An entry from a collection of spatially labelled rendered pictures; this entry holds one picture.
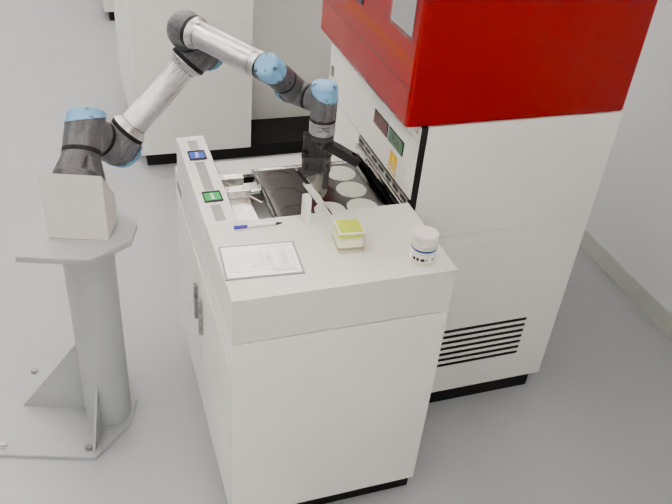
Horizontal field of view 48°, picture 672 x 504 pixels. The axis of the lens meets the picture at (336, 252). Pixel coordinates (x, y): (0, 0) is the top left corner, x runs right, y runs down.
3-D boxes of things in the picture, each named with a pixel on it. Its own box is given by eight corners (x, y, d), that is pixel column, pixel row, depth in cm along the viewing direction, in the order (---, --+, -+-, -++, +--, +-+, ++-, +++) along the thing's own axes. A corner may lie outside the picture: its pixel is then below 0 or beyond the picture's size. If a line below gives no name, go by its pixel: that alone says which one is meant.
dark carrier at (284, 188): (352, 163, 265) (352, 162, 265) (388, 216, 239) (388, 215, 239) (255, 172, 255) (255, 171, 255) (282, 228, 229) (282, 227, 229)
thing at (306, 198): (318, 215, 224) (321, 176, 216) (322, 222, 221) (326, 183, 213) (298, 217, 222) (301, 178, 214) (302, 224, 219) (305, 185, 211)
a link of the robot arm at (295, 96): (275, 62, 212) (306, 73, 207) (293, 79, 222) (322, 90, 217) (262, 87, 212) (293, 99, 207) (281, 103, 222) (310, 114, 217)
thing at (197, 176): (204, 170, 268) (203, 135, 260) (238, 262, 226) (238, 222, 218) (177, 173, 265) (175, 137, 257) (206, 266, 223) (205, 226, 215)
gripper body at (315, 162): (301, 163, 227) (303, 127, 220) (330, 164, 228) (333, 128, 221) (302, 176, 221) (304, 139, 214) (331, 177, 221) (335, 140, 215)
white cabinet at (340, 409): (325, 315, 336) (340, 151, 289) (409, 492, 263) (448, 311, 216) (179, 338, 317) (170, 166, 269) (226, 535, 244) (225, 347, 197)
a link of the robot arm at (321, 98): (320, 74, 213) (345, 83, 209) (318, 110, 220) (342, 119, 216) (303, 82, 208) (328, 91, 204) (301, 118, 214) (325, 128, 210)
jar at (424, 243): (427, 251, 213) (433, 223, 207) (438, 266, 208) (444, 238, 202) (404, 255, 211) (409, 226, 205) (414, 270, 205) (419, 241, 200)
